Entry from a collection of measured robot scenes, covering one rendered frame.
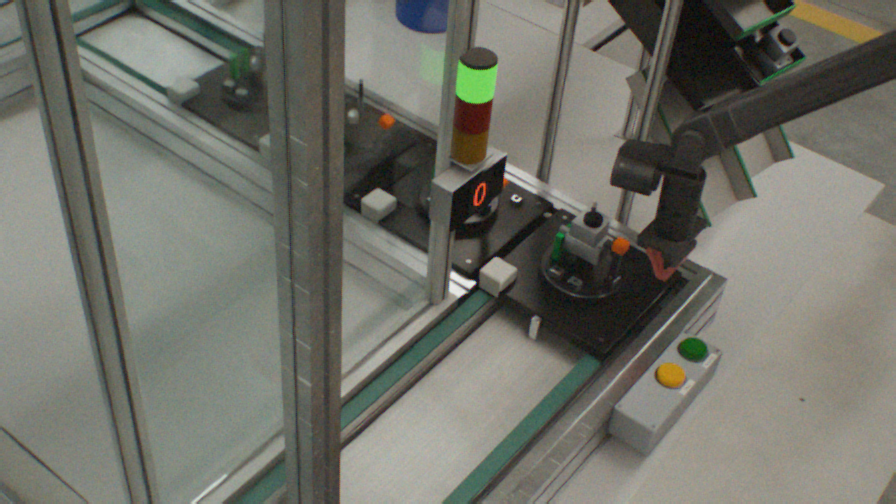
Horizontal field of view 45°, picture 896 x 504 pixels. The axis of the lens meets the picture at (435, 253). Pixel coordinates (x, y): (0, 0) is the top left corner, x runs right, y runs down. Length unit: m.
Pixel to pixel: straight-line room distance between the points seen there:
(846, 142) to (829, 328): 2.10
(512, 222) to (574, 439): 0.45
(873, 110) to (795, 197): 2.04
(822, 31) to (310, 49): 4.16
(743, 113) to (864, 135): 2.61
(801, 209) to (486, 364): 0.80
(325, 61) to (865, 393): 1.44
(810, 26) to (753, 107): 3.18
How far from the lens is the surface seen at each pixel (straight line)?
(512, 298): 1.70
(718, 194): 1.92
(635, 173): 1.54
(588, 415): 1.58
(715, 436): 1.74
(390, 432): 1.58
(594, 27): 2.61
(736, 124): 1.49
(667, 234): 1.58
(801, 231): 2.15
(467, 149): 1.46
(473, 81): 1.39
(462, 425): 1.59
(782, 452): 1.76
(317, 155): 0.60
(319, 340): 0.70
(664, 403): 1.62
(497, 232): 1.81
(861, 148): 4.02
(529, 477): 1.50
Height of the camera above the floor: 2.16
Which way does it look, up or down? 43 degrees down
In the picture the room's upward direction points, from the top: 5 degrees clockwise
